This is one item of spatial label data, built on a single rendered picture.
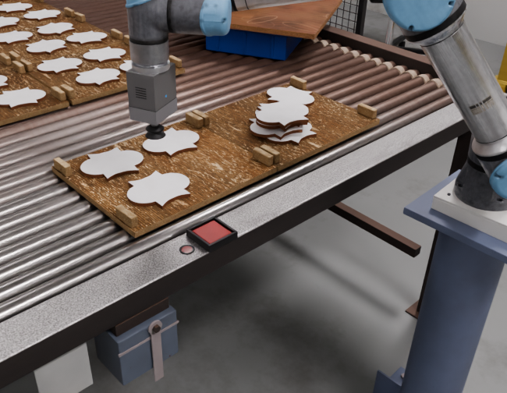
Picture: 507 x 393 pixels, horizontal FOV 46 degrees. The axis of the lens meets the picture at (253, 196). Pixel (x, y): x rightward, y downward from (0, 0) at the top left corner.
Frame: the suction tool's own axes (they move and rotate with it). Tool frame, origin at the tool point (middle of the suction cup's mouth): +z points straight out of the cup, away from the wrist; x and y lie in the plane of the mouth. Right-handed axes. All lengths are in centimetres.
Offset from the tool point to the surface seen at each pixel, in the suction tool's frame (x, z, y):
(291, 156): 21.0, 14.1, -28.4
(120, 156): -15.6, 13.0, -8.0
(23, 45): -92, 14, -61
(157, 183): -1.0, 13.0, -1.2
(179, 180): 2.7, 13.1, -4.6
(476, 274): 70, 34, -28
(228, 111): -4.1, 14.1, -44.8
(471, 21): 31, 94, -467
